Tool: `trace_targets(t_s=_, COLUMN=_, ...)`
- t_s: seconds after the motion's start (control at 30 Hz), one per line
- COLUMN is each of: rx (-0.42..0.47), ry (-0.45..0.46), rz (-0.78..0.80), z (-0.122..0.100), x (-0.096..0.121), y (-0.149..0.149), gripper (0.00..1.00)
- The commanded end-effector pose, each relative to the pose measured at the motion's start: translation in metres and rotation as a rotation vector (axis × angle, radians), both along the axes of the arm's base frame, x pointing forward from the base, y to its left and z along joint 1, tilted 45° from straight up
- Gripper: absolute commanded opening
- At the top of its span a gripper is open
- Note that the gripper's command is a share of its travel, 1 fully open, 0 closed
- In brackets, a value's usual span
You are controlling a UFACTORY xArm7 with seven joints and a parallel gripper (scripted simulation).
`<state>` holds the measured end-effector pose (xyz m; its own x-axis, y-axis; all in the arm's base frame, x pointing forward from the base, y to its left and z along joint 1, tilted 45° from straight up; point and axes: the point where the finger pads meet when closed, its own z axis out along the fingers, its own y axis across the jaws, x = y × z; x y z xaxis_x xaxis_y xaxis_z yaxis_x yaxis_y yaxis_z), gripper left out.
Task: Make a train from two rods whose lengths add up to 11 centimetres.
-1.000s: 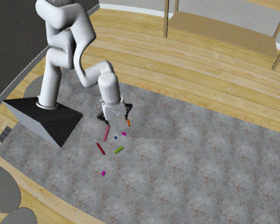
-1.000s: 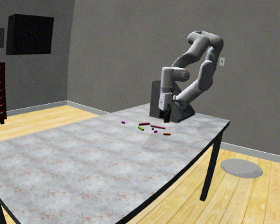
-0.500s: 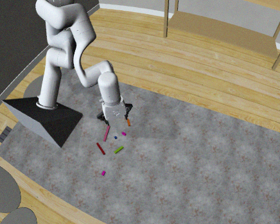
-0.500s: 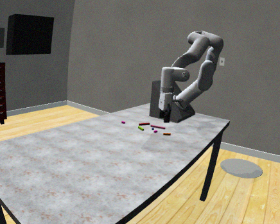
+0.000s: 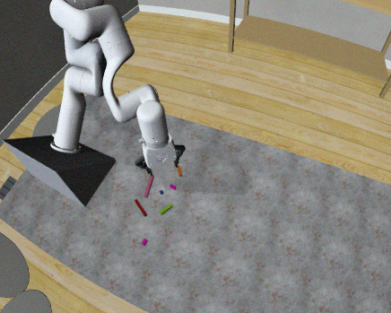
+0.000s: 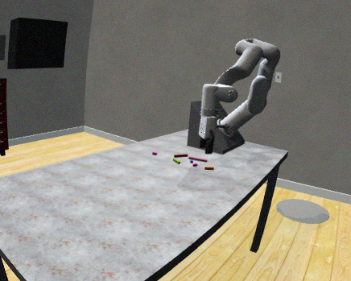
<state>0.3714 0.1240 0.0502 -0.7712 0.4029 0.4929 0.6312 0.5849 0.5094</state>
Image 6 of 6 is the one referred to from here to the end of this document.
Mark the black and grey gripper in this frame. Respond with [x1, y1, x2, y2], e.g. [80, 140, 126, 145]
[199, 114, 217, 154]

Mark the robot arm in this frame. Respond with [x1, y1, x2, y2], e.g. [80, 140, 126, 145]
[201, 39, 280, 138]

